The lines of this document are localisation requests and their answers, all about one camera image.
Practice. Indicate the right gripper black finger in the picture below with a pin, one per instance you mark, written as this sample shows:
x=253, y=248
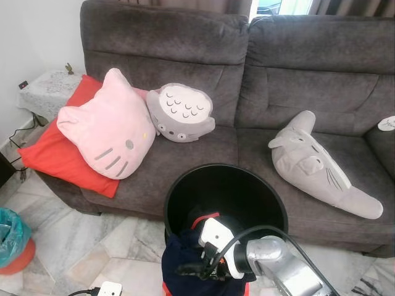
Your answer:
x=188, y=270

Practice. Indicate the navy blue garment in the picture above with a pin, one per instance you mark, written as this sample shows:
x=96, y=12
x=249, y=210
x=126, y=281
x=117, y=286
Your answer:
x=179, y=253

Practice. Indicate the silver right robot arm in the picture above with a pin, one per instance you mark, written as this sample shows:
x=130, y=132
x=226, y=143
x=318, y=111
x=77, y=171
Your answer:
x=278, y=259

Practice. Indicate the red plastic stool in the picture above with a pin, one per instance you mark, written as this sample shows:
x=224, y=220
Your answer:
x=165, y=288

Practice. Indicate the long grey Totoro plush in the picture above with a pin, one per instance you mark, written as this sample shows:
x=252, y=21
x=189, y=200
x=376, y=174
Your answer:
x=308, y=166

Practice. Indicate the round grey Totoro cushion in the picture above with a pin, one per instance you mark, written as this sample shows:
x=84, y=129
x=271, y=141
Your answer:
x=182, y=111

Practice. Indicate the pink cat face cushion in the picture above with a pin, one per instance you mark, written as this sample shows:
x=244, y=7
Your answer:
x=105, y=129

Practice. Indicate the red cushion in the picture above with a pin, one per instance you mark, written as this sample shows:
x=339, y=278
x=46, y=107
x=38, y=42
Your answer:
x=49, y=160

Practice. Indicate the dark grey fabric sofa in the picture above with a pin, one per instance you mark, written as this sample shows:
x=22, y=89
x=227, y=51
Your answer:
x=308, y=80

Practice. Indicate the white patterned cloth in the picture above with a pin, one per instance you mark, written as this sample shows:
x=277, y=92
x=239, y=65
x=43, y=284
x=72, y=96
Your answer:
x=387, y=123

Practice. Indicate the white lace-covered side table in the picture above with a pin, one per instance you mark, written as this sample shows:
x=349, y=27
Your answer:
x=43, y=92

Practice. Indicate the small brass figurine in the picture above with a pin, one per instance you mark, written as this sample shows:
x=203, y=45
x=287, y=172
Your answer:
x=69, y=68

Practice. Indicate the brown curtain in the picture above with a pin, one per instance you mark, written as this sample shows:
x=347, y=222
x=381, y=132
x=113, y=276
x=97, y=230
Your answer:
x=355, y=6

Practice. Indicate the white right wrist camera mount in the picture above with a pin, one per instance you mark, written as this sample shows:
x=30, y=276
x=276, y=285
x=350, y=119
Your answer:
x=216, y=237

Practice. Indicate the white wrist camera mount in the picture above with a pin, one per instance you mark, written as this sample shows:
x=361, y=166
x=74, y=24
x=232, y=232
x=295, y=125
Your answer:
x=110, y=288
x=216, y=237

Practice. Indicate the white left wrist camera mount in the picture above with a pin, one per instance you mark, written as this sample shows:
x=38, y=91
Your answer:
x=110, y=288

